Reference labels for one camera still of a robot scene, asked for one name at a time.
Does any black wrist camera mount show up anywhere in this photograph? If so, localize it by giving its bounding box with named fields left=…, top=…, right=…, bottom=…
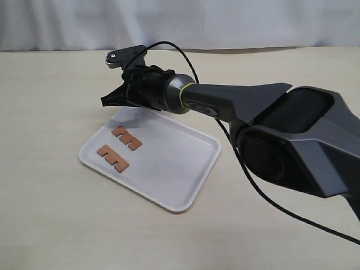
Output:
left=105, top=45, right=147, bottom=71

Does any white plastic tray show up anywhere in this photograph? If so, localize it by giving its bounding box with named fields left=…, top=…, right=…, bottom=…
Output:
left=78, top=107, right=221, bottom=213

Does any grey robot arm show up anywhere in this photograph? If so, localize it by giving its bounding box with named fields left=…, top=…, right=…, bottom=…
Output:
left=101, top=65, right=359, bottom=214

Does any black cable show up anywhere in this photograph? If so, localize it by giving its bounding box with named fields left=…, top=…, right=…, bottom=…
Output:
left=123, top=41, right=360, bottom=244

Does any white backdrop curtain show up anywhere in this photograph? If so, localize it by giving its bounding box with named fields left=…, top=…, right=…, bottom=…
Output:
left=1, top=1, right=359, bottom=51

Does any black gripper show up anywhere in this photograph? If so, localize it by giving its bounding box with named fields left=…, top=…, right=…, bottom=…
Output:
left=100, top=65, right=175, bottom=111

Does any wooden notched piece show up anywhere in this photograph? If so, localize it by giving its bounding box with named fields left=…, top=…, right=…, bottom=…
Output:
left=111, top=126, right=142, bottom=151
left=96, top=145, right=129, bottom=173

